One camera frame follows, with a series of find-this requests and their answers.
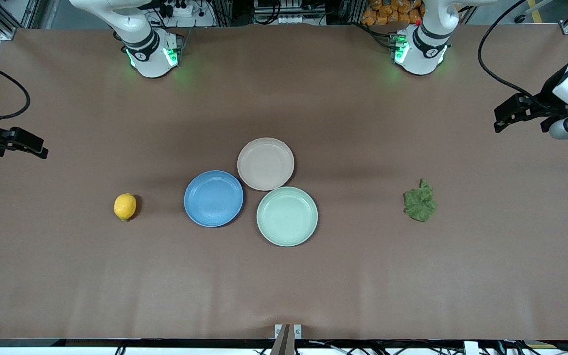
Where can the white electronics box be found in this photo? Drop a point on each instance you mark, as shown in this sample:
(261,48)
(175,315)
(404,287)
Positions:
(289,18)

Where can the brown camera pole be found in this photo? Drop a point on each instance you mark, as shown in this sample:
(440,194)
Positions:
(283,345)

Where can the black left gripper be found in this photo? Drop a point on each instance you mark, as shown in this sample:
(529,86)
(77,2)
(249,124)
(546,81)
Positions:
(548,98)

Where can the white power strip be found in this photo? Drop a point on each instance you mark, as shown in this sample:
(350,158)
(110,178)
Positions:
(185,10)

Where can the small metal table bracket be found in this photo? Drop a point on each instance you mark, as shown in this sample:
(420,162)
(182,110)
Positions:
(298,331)

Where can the pale green plate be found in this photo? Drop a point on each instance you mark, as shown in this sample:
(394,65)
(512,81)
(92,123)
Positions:
(287,217)

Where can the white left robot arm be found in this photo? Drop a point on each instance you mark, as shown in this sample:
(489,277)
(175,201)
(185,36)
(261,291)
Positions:
(424,49)

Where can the beige plate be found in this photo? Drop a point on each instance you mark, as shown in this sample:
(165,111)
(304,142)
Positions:
(266,163)

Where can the orange packets pile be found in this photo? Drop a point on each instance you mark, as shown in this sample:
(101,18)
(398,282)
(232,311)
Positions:
(387,12)

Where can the blue plate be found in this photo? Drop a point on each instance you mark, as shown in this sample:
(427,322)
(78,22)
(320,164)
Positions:
(213,198)

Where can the green lettuce leaf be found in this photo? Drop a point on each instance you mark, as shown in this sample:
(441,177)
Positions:
(419,203)

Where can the yellow lemon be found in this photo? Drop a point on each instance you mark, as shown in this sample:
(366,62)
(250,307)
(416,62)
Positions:
(125,207)

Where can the small white box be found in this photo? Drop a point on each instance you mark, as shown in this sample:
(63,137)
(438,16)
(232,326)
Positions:
(471,348)

